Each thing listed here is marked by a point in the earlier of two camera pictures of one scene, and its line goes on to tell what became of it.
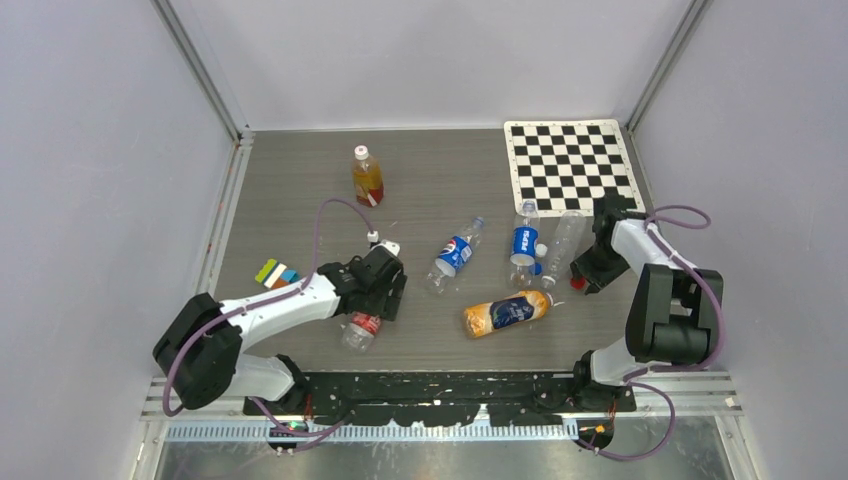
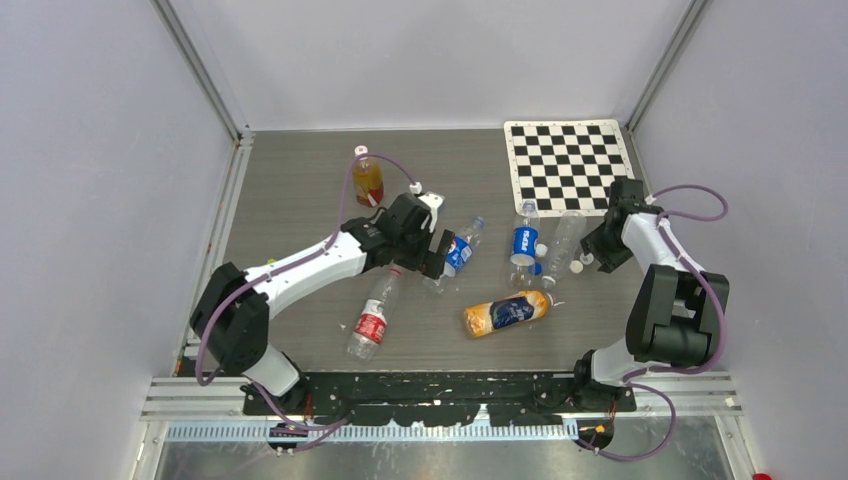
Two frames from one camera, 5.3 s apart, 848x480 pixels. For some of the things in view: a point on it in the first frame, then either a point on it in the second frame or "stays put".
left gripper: x=386 y=306 to x=433 y=264
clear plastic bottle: x=571 y=231 stays put
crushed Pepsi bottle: x=455 y=255 stays put
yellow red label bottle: x=367 y=178 stays put
